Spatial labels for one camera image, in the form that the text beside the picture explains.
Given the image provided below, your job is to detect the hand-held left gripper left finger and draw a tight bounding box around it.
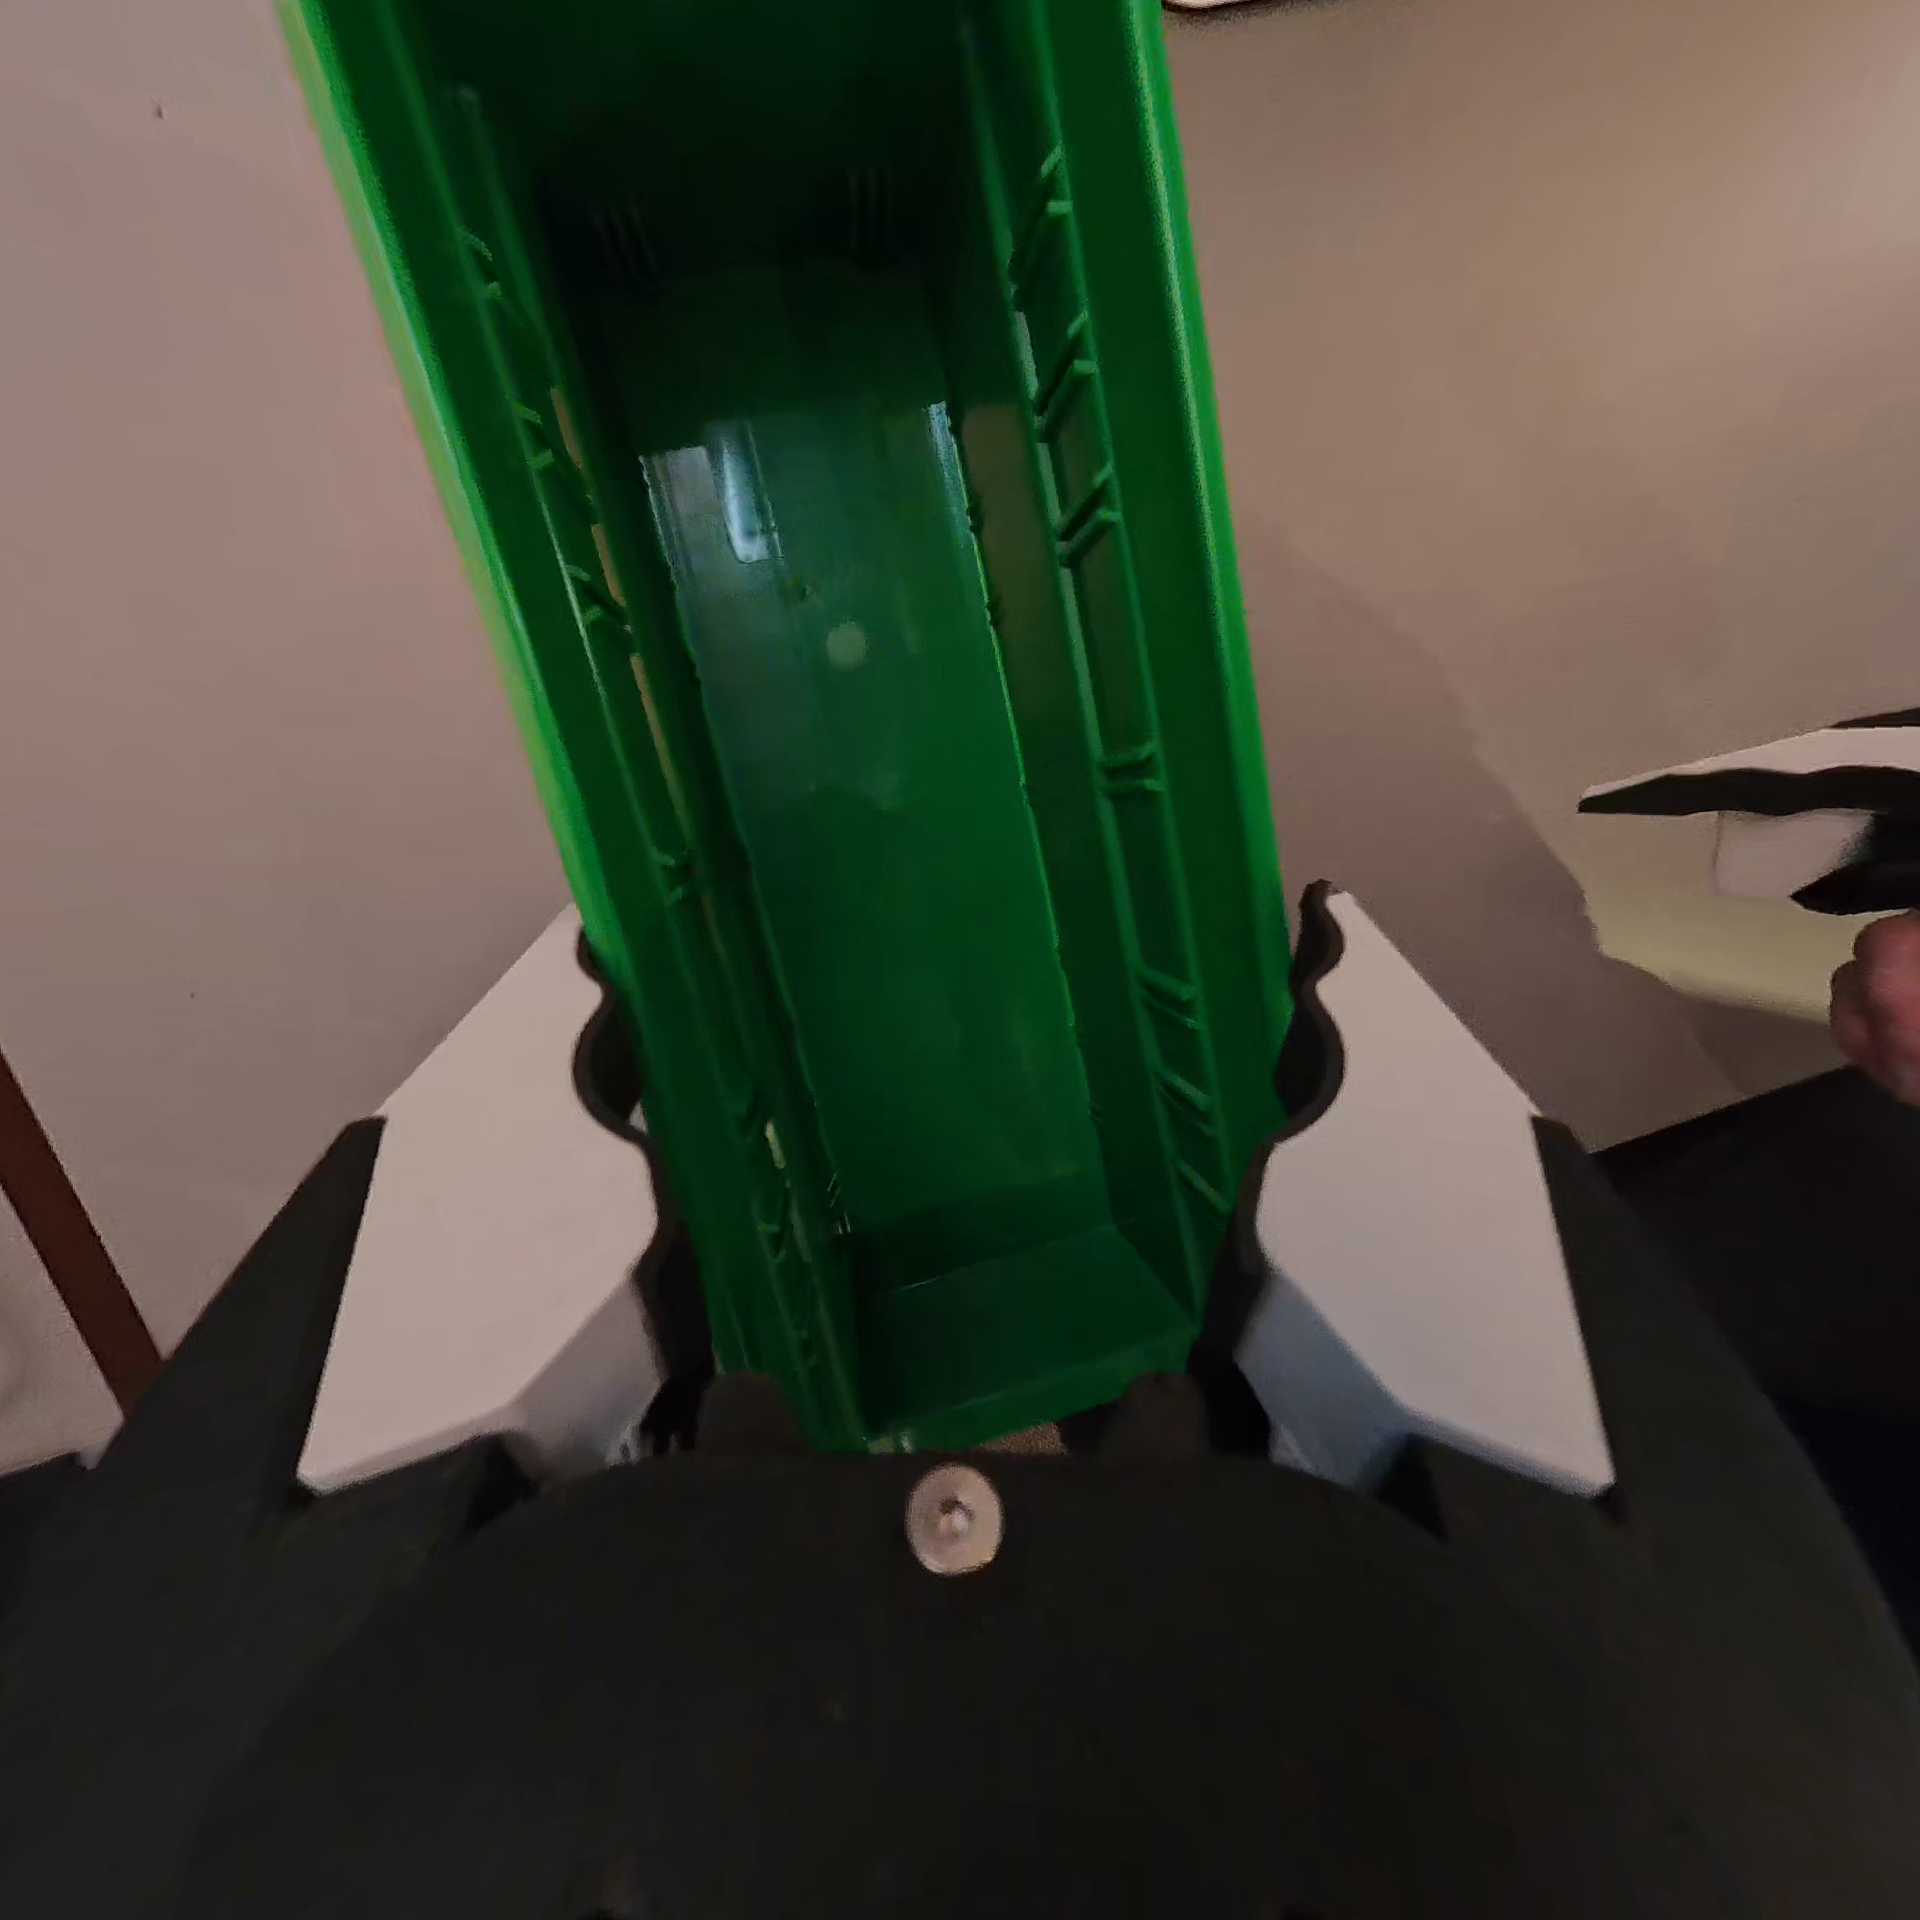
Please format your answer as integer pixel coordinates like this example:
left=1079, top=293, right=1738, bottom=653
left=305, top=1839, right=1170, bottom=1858
left=294, top=900, right=719, bottom=1494

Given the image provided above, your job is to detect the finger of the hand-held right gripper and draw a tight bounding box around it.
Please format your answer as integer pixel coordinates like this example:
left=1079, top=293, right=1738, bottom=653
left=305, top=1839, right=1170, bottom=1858
left=1577, top=708, right=1920, bottom=822
left=1714, top=810, right=1920, bottom=916

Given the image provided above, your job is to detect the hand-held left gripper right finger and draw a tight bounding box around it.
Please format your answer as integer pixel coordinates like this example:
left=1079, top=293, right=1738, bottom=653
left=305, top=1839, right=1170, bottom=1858
left=1222, top=879, right=1623, bottom=1499

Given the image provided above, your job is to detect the green plastic bin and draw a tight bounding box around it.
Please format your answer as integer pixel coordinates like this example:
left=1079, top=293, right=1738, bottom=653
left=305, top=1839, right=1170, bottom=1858
left=276, top=0, right=1297, bottom=1454

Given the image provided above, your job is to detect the person's right hand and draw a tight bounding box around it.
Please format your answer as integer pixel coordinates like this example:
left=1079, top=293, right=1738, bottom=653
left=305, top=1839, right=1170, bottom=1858
left=1830, top=907, right=1920, bottom=1109

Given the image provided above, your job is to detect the brown wooden bar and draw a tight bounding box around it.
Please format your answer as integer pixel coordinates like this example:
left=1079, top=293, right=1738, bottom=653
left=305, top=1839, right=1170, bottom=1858
left=0, top=1047, right=165, bottom=1419

